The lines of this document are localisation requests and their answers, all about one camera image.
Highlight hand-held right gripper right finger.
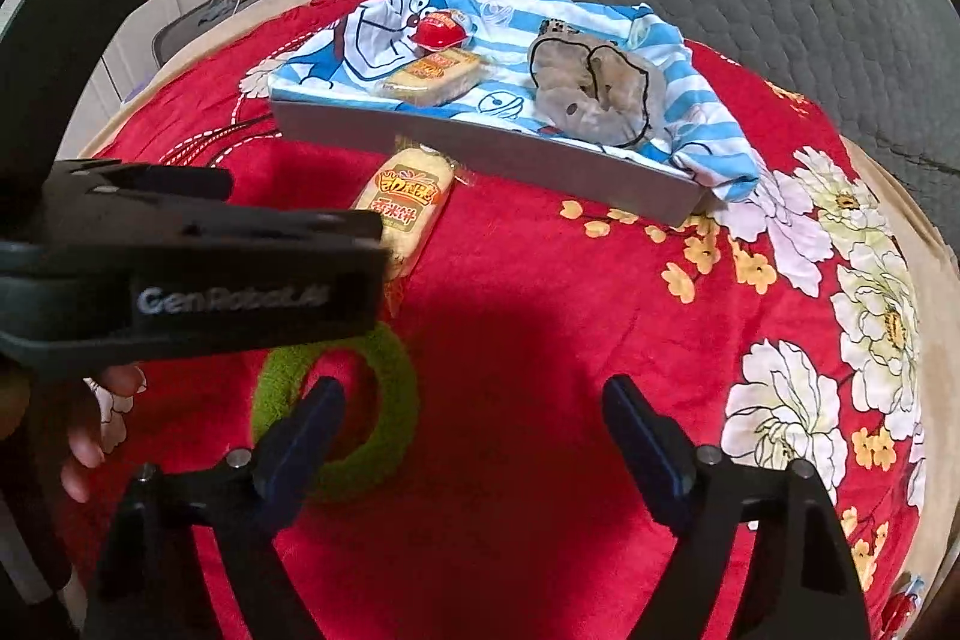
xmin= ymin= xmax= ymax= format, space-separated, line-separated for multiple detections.
xmin=602 ymin=374 xmax=871 ymax=640

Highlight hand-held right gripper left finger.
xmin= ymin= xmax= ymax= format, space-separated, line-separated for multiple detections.
xmin=79 ymin=376 xmax=347 ymax=640

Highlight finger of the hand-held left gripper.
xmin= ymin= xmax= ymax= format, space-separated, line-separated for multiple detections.
xmin=41 ymin=158 xmax=235 ymax=208
xmin=45 ymin=201 xmax=387 ymax=259

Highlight green fuzzy scrunchie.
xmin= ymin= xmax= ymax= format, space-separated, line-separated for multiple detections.
xmin=251 ymin=321 xmax=420 ymax=503

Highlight yellow snack packet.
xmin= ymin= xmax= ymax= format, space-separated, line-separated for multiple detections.
xmin=350 ymin=149 xmax=471 ymax=320
xmin=375 ymin=47 xmax=493 ymax=109

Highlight red and blue toy egg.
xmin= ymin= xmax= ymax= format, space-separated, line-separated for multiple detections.
xmin=412 ymin=8 xmax=475 ymax=51

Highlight grey cardboard box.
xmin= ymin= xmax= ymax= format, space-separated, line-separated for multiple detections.
xmin=268 ymin=0 xmax=760 ymax=229

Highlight leopard print scrunchie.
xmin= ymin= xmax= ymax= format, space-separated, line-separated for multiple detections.
xmin=527 ymin=17 xmax=670 ymax=151

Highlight person's left hand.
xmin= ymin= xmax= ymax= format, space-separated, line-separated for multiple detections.
xmin=58 ymin=365 xmax=149 ymax=506

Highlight grey stool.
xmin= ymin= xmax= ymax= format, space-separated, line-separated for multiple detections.
xmin=152 ymin=0 xmax=253 ymax=65

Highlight red floral blanket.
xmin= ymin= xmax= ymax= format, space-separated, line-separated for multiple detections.
xmin=56 ymin=0 xmax=947 ymax=640

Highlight blue striped cartoon cloth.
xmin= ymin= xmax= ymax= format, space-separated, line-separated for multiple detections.
xmin=268 ymin=0 xmax=761 ymax=203

